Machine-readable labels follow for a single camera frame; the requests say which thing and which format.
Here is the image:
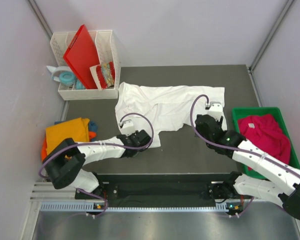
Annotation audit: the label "white t shirt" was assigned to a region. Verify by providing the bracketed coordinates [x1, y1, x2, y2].
[114, 82, 225, 148]

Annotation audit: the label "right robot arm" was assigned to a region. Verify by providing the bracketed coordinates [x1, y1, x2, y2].
[190, 114, 300, 220]

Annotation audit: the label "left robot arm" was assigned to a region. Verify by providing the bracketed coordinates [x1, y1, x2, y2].
[43, 130, 152, 199]

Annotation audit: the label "pink t shirt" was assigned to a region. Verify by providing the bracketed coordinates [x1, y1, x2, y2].
[237, 114, 291, 165]

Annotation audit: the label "green plastic bin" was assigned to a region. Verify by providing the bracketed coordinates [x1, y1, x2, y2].
[232, 107, 300, 169]

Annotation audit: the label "red patterned booklet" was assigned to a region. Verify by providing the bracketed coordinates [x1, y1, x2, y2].
[89, 61, 116, 91]

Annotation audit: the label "white file organizer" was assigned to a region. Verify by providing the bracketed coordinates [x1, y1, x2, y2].
[50, 30, 121, 101]

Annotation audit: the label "light blue headphones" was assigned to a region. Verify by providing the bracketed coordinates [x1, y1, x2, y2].
[46, 65, 86, 90]

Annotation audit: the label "red plastic folder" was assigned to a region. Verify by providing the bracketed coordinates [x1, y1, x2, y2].
[63, 24, 100, 90]

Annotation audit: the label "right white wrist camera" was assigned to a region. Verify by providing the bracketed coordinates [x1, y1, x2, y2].
[205, 101, 224, 122]

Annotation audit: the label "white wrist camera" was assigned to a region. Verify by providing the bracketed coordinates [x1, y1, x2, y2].
[205, 101, 224, 122]
[118, 119, 136, 136]

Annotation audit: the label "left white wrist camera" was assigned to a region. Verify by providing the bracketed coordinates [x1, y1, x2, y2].
[118, 119, 136, 136]

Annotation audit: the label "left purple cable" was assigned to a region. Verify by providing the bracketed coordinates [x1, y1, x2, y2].
[38, 112, 155, 216]

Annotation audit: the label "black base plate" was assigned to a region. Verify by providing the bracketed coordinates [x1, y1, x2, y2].
[74, 172, 255, 201]

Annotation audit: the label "white cable duct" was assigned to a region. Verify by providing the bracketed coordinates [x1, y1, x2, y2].
[40, 202, 242, 213]

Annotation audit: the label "aluminium frame rail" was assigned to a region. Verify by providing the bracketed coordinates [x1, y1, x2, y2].
[248, 0, 296, 74]

